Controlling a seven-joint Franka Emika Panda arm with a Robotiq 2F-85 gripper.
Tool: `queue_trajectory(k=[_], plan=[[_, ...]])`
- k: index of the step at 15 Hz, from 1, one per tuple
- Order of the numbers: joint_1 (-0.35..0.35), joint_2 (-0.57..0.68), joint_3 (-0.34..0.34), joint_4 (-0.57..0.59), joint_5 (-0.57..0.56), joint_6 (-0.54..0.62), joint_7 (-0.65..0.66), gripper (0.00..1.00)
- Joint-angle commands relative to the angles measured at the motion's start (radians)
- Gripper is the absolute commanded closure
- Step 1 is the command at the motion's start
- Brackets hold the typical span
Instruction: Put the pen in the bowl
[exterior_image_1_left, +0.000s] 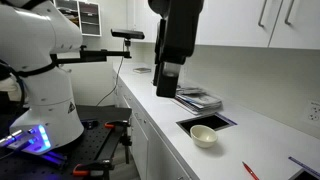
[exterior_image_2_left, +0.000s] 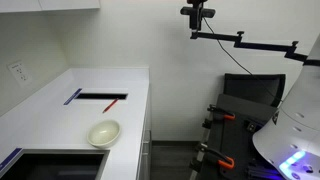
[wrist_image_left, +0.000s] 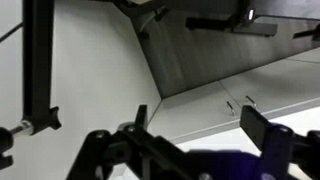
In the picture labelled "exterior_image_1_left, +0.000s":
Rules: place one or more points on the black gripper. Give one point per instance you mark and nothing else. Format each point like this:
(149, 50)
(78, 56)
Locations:
(178, 30)

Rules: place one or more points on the red pen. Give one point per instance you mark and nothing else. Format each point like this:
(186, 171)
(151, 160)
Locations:
(250, 171)

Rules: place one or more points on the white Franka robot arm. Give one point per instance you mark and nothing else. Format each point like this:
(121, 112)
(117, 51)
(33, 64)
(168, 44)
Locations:
(40, 66)

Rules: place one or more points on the cream ceramic bowl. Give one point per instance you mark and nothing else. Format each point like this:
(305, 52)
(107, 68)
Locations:
(203, 136)

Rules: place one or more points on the small flat book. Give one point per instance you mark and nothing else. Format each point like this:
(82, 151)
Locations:
(142, 70)

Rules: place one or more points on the large stack of magazines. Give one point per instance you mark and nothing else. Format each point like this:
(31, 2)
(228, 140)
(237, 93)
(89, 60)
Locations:
(198, 100)

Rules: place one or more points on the black square counter recess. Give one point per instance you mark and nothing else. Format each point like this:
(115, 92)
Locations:
(208, 121)

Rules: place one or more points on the white lower cabinet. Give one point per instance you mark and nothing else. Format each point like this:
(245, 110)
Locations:
(143, 146)

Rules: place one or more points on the white upper cabinet door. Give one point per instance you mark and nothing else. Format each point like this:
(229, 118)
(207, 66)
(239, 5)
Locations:
(300, 33)
(233, 23)

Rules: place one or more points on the black perforated robot table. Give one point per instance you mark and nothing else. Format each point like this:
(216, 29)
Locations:
(96, 140)

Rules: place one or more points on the silver plug connector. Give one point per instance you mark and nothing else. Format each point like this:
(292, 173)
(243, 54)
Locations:
(11, 136)

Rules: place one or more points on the black stereo camera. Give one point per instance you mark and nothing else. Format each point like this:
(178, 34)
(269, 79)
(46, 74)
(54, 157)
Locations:
(127, 33)

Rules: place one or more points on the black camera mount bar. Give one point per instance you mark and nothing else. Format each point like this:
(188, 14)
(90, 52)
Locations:
(90, 55)

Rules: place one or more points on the white wall shelf unit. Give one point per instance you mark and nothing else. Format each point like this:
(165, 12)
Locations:
(85, 16)

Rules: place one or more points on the white wall power outlet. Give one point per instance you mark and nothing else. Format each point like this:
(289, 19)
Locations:
(314, 112)

